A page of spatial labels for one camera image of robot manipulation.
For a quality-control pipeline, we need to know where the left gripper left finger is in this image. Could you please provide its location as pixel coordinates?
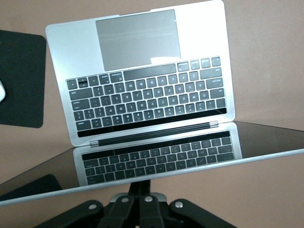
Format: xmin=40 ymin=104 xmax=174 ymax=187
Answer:
xmin=51 ymin=180 xmax=141 ymax=228

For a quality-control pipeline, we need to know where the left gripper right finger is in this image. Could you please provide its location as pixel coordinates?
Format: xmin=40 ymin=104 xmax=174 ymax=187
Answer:
xmin=140 ymin=180 xmax=230 ymax=228

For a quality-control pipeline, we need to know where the silver laptop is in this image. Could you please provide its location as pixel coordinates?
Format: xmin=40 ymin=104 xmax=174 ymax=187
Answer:
xmin=0 ymin=0 xmax=304 ymax=207

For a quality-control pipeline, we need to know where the white computer mouse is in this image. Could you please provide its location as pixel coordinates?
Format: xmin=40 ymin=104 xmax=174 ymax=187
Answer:
xmin=0 ymin=80 xmax=7 ymax=103

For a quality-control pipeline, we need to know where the black mouse pad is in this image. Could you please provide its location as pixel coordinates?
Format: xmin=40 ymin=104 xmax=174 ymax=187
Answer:
xmin=0 ymin=29 xmax=47 ymax=129

